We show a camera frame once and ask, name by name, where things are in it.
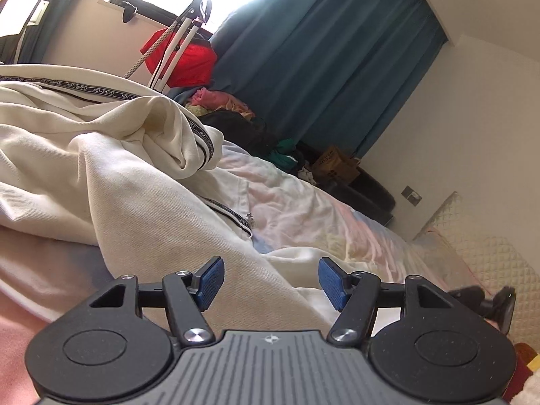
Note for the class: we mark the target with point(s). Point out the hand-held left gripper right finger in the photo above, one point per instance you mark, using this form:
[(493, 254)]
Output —
[(333, 283)]

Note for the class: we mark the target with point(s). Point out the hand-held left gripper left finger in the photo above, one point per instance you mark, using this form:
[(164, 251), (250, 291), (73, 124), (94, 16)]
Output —
[(210, 283)]

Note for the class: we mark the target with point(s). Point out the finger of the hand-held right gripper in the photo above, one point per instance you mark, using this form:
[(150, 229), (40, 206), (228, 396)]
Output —
[(504, 306)]

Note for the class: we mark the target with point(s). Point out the cream zip hoodie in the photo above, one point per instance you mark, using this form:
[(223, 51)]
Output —
[(105, 185)]

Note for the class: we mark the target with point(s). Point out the pile of mixed clothes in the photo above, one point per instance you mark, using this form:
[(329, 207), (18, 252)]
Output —
[(236, 126)]

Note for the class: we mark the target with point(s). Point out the cream quilted headboard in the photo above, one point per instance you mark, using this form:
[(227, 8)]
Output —
[(498, 244)]

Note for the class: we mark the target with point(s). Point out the pastel tie-dye bed sheet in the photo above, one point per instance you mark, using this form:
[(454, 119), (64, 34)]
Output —
[(303, 206)]

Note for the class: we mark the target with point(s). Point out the black sofa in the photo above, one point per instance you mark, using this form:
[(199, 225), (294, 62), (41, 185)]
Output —
[(367, 194)]

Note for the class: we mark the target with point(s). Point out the brown paper bag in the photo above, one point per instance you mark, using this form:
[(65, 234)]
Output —
[(335, 164)]

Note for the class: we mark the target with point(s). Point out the white garment steamer stand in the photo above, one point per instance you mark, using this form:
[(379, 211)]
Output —
[(163, 76)]

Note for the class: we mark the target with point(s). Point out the red hanging cloth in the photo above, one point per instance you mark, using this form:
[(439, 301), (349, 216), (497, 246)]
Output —
[(194, 63)]

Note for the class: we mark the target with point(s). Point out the wall power outlet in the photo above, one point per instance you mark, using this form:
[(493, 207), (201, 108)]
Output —
[(411, 195)]

